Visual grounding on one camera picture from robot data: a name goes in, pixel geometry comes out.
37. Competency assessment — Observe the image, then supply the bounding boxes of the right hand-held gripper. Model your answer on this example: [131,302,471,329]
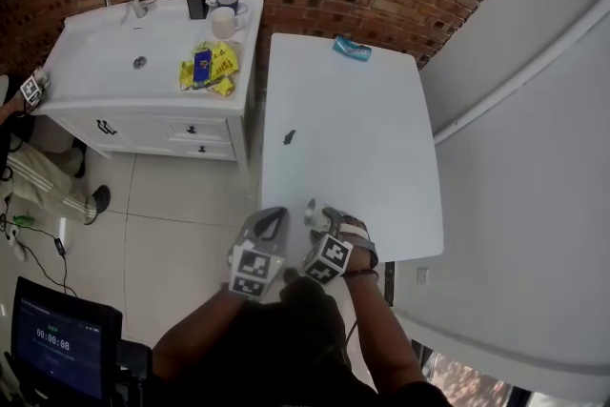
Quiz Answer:
[298,207,380,288]

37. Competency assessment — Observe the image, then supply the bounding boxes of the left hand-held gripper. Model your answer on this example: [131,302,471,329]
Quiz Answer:
[227,206,291,304]

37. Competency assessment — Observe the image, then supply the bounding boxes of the person's right forearm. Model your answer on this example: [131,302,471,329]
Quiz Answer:
[339,274,429,391]

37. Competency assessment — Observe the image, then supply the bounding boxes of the person's left forearm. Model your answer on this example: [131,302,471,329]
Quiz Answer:
[151,287,250,378]

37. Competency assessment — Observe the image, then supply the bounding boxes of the another person's forearm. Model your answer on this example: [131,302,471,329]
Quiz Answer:
[0,98,31,119]

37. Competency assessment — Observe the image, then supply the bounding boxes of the dark blue ceramic mug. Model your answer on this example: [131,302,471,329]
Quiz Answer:
[215,0,251,18]

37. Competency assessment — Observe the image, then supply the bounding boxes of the white table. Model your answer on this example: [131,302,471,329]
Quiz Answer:
[259,31,446,264]

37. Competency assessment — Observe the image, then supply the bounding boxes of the person's black shirt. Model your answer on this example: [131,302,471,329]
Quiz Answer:
[151,275,455,407]

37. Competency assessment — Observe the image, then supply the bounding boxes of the small yellow packet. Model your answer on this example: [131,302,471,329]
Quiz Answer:
[213,75,236,98]

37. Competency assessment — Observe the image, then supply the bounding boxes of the dark blue packet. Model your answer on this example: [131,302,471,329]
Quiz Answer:
[192,51,214,84]

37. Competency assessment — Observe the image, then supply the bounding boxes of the crumpled yellow packet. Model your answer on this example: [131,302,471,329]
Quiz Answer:
[177,58,197,92]

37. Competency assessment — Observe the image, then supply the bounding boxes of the large yellow printed packet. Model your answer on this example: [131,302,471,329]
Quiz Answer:
[206,41,240,78]

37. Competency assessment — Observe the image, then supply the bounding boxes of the plain white mug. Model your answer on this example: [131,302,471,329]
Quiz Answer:
[210,5,247,41]

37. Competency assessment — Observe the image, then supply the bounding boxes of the black tablet screen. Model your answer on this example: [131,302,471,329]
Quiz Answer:
[10,275,125,407]

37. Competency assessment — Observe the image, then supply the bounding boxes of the white sink vanity cabinet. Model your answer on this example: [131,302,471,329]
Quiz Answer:
[30,0,266,175]

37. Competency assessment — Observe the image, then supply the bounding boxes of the black mount bracket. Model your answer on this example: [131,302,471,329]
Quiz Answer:
[112,336,154,407]

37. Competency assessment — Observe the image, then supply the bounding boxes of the black cable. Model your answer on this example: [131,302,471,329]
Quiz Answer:
[0,203,80,297]

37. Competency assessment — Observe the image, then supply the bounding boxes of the black window frame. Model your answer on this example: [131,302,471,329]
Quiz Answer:
[418,346,610,407]

